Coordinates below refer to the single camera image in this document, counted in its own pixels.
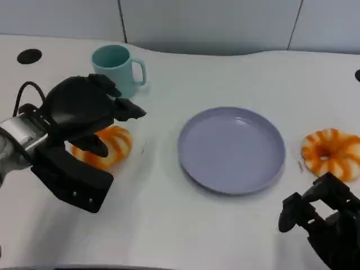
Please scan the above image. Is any lilac plate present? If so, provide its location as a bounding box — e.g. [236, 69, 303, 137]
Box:
[177, 106, 286, 196]

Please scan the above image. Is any black table cable hole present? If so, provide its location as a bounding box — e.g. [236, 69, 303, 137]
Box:
[16, 48, 43, 65]

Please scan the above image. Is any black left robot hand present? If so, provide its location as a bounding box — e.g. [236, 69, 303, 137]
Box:
[44, 73, 147, 158]

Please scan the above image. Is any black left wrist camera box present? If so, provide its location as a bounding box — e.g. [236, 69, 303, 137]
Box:
[30, 143, 115, 214]

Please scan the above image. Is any pale green mug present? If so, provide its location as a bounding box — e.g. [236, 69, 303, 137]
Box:
[90, 44, 147, 99]

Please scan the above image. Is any orange and white bread roll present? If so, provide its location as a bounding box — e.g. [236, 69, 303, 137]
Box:
[301, 128, 360, 181]
[71, 125, 133, 170]

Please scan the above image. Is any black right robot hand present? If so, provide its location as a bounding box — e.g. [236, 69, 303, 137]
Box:
[278, 172, 360, 270]

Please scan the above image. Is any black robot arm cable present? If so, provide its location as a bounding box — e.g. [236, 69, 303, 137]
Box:
[12, 81, 47, 119]

